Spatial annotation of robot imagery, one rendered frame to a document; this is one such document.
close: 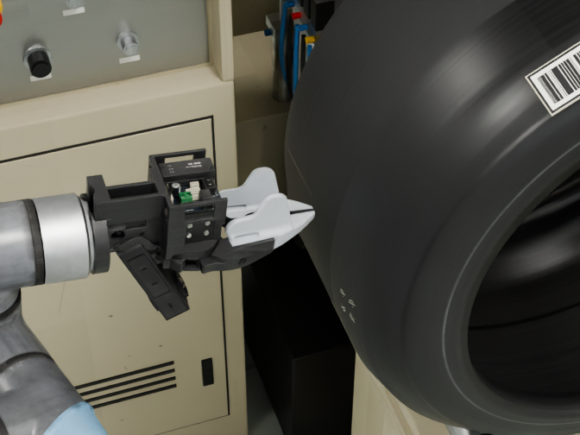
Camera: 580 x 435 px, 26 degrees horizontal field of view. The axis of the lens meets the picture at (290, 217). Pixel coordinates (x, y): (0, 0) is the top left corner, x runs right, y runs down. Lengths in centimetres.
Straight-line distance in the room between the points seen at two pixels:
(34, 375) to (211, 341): 120
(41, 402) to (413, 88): 41
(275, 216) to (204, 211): 7
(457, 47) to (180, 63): 87
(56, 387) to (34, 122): 82
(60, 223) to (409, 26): 35
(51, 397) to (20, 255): 12
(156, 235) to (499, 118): 31
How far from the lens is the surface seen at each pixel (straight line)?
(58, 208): 108
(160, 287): 115
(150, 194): 107
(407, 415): 150
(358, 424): 215
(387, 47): 113
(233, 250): 112
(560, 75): 103
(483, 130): 104
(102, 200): 106
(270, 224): 113
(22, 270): 107
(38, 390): 106
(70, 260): 107
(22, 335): 111
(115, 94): 186
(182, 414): 239
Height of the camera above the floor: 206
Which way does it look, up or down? 45 degrees down
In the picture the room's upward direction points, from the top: straight up
